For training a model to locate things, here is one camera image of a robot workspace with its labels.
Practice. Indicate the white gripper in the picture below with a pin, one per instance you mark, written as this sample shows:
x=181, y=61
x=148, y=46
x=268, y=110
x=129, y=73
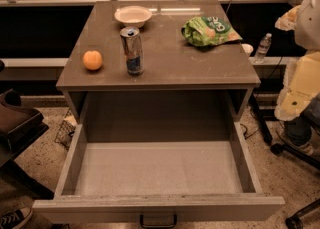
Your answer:
x=309, y=26

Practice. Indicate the green rice chip bag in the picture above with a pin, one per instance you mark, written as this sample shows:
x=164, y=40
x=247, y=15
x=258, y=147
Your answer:
x=208, y=31

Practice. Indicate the grey cabinet with top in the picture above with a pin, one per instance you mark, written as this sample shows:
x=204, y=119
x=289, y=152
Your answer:
x=169, y=61

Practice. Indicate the open grey top drawer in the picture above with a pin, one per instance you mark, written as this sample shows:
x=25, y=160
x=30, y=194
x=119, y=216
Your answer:
x=157, y=154

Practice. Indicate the clear plastic water bottle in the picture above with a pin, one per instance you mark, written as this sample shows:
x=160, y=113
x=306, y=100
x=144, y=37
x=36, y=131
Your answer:
x=262, y=49

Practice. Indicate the small white paper cup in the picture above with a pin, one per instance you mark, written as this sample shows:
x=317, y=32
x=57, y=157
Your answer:
x=248, y=49

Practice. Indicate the silver blue energy drink can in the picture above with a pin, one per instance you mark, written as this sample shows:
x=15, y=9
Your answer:
x=133, y=52

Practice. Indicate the white paper bowl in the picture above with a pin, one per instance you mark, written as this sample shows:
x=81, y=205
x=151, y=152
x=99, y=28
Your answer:
x=135, y=16

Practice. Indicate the black office chair base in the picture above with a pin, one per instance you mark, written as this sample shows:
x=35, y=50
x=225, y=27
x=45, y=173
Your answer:
x=284, y=172

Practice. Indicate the orange fruit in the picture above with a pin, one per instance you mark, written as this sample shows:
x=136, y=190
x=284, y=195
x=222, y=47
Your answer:
x=92, y=60

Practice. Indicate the dark brown chair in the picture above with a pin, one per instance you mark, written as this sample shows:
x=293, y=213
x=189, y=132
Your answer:
x=20, y=127

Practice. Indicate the black white sneaker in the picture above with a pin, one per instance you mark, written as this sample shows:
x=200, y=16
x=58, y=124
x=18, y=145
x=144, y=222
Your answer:
x=15, y=219

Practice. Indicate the black drawer handle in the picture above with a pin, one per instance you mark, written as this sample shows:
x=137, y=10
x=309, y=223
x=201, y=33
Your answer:
x=152, y=223

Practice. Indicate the wire mesh basket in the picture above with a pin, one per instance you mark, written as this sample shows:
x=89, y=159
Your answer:
x=66, y=130

